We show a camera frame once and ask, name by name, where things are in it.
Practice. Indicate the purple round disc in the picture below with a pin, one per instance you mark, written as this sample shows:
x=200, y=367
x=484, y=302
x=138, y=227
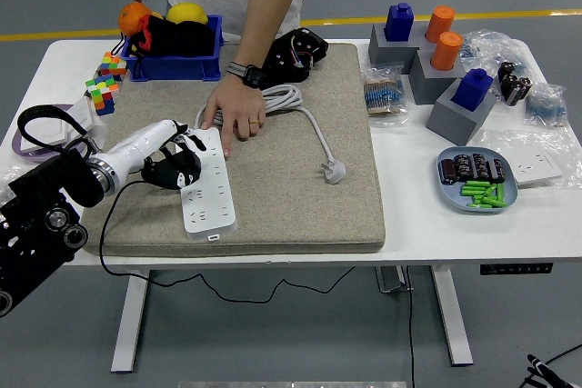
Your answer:
x=16, y=147

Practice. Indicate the black plug adapter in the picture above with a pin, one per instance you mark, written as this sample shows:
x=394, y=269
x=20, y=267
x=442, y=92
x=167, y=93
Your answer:
x=188, y=163

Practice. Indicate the metal bracket under table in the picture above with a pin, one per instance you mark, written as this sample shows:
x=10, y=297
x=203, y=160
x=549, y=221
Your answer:
x=391, y=279

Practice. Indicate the orange fruit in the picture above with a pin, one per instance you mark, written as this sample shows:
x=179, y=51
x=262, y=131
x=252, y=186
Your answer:
x=132, y=17

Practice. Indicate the white wall socket panel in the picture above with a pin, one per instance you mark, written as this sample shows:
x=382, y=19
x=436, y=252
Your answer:
x=536, y=169

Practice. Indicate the green battery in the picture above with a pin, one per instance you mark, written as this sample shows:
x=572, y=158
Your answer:
x=495, y=201
x=482, y=205
x=473, y=190
x=500, y=192
x=475, y=184
x=490, y=191

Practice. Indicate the grey peg block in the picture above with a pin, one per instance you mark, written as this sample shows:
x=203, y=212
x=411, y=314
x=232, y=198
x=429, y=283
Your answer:
x=420, y=38
x=454, y=124
x=386, y=54
x=429, y=86

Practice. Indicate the blue-grey plate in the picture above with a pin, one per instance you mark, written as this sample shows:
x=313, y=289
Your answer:
x=454, y=199

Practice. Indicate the large yellow fruit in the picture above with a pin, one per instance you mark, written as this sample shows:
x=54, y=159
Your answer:
x=186, y=12

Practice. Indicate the black table control panel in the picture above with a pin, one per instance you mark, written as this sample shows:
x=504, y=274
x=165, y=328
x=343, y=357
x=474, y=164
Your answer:
x=516, y=268

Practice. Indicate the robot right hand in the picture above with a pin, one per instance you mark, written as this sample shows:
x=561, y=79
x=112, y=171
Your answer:
x=544, y=376

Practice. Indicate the clear bag of resistors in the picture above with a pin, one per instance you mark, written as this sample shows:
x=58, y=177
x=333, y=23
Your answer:
x=384, y=95

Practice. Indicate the white power strip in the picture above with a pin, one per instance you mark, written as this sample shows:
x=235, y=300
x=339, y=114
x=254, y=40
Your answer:
x=211, y=211

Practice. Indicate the black open electronic housing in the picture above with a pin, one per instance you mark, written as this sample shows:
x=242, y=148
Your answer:
x=282, y=61

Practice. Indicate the dark brown capacitor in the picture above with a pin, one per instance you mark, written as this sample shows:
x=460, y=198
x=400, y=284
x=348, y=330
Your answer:
x=448, y=171
x=479, y=165
x=463, y=166
x=496, y=170

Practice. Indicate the white table leg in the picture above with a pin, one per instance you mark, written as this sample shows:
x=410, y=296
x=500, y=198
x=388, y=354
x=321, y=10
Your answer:
x=129, y=324
x=452, y=315

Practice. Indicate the person's left forearm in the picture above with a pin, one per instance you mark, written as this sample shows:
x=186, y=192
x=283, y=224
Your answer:
x=266, y=20

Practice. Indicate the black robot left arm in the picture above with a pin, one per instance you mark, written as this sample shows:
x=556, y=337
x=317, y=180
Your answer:
x=41, y=215

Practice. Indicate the grey-brown mat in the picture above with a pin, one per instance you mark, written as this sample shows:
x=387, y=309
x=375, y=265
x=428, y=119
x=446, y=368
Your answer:
x=282, y=206

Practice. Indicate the blue square peg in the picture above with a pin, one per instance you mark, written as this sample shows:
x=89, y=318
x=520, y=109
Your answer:
x=399, y=22
x=472, y=90

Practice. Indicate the white square switch panel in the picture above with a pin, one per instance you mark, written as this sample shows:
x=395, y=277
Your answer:
x=45, y=131

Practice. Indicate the large clear bag blue resistors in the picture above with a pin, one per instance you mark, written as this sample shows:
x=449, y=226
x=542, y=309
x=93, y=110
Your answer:
x=491, y=47

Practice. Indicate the small clear bag blue resistors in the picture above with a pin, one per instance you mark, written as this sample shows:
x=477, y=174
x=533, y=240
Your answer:
x=545, y=106

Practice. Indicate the blue plastic bin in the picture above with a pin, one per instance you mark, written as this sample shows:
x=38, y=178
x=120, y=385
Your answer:
x=173, y=67

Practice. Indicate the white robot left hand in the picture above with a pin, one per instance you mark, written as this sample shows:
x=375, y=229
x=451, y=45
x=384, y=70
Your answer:
x=141, y=142

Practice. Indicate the small yellow fruit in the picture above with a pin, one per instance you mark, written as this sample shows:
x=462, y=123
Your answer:
x=157, y=15

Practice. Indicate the person's left hand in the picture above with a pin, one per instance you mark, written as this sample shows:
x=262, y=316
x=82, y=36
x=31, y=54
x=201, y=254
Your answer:
x=236, y=106

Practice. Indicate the clear bag around socket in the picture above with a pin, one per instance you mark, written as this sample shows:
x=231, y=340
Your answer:
x=504, y=142

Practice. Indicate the black wrist watch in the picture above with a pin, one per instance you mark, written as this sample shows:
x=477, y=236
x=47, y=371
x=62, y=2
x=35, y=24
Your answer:
x=250, y=73

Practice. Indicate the colourful puzzle cube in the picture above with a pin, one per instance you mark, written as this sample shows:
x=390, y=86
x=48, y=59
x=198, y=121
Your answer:
x=102, y=92
x=113, y=65

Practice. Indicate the orange cylinder peg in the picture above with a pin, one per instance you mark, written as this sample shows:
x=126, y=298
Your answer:
x=440, y=22
x=446, y=51

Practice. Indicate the bag of black capacitors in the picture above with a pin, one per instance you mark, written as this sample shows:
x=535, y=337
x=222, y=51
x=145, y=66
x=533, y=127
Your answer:
x=514, y=83

